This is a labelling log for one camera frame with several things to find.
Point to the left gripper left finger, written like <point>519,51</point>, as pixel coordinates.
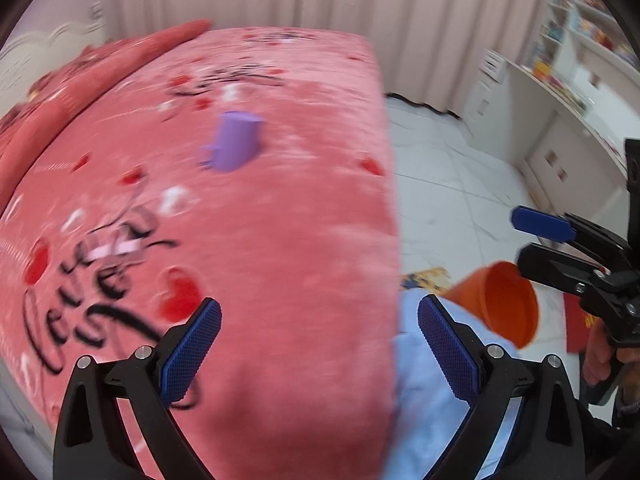
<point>91,441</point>

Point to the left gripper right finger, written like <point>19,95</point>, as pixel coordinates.
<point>545,441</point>

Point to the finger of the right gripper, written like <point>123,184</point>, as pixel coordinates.
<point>593,240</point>
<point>566,273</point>

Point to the orange trash bucket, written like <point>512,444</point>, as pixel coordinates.
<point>500,297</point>

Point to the person's right hand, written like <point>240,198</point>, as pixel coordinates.
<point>599,353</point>

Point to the red box on floor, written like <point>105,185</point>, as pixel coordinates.
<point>578,324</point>

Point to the yellow foam puzzle mat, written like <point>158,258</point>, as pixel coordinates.
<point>435,280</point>

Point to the white desk with shelves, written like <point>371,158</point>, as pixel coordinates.
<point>562,112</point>

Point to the light blue trouser leg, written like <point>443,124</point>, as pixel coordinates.
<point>427,414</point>

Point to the pink curtain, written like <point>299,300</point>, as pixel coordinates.
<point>429,50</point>

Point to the pink bed with blanket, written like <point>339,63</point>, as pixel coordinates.
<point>116,233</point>

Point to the purple paper cup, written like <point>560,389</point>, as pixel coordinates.
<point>236,142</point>

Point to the folded red pink quilt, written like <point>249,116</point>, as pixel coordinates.
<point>61,95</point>

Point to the white bed headboard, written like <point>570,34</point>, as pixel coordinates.
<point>28,57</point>

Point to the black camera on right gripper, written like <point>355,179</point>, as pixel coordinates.
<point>632,153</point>

